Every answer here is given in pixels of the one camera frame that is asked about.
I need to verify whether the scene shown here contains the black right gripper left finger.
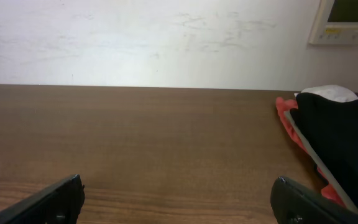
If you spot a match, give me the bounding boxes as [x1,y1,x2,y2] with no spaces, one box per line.
[0,174,85,224]

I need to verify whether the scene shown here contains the black shorts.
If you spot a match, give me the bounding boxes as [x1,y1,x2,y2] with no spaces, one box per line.
[290,92,358,222]

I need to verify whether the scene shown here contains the red garment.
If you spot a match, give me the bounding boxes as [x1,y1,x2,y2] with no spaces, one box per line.
[275,94,358,208]

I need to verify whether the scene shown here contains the beige wall control panel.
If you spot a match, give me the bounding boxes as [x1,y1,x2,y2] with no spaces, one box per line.
[308,0,358,45]

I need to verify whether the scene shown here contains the white garment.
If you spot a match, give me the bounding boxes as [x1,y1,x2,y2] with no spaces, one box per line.
[301,85,358,103]

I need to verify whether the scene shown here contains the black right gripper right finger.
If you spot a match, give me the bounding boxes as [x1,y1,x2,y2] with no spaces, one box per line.
[270,176,358,224]

